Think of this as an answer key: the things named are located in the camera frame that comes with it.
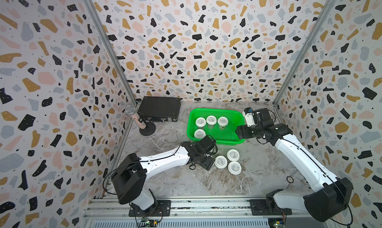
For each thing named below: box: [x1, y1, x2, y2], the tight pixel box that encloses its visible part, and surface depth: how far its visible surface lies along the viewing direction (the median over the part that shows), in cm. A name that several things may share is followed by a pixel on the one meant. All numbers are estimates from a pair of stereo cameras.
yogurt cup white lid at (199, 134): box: [193, 128, 207, 140], surface depth 97 cm
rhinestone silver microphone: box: [125, 104, 147, 130], surface depth 85 cm
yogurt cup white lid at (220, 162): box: [214, 155, 228, 170], surface depth 85 cm
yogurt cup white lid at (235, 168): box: [227, 161, 242, 175], surface depth 83 cm
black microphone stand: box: [139, 114, 157, 136], surface depth 105 cm
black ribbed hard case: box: [137, 96, 184, 123], surface depth 119 cm
